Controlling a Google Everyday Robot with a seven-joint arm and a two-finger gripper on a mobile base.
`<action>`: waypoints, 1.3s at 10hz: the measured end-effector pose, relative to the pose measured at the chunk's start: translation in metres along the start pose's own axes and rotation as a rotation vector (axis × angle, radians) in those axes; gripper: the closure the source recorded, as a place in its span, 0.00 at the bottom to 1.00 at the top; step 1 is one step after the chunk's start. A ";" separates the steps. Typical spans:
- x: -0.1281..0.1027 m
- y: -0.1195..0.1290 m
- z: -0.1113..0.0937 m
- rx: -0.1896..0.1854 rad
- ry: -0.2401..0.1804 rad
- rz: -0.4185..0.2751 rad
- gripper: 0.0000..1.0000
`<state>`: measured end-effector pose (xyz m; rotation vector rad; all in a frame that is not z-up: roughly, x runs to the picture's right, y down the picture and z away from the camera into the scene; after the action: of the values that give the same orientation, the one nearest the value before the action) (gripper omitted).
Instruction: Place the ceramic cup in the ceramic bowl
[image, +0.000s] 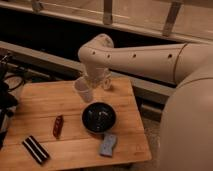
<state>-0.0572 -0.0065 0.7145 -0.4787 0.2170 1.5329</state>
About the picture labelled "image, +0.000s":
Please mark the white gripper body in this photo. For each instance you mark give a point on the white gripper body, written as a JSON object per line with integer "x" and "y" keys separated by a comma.
{"x": 96, "y": 76}

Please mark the white ceramic cup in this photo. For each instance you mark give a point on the white ceramic cup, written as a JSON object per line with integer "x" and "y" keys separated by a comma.
{"x": 83, "y": 90}

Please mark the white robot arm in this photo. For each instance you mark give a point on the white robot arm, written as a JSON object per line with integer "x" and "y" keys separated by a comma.
{"x": 186, "y": 128}

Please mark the black ceramic bowl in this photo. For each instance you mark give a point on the black ceramic bowl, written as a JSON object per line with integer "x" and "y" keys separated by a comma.
{"x": 98, "y": 117}

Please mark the red pocket knife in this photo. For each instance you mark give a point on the red pocket knife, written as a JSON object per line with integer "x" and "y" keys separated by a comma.
{"x": 58, "y": 124}

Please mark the blue sponge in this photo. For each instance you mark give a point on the blue sponge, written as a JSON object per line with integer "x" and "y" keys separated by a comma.
{"x": 108, "y": 144}

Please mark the black equipment at left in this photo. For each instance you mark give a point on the black equipment at left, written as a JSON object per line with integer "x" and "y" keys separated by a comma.
{"x": 6, "y": 100}

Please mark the black white striped block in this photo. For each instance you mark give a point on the black white striped block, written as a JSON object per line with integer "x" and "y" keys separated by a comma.
{"x": 36, "y": 150}

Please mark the metal window rail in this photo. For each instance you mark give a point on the metal window rail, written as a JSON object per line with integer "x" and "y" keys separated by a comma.
{"x": 178, "y": 20}

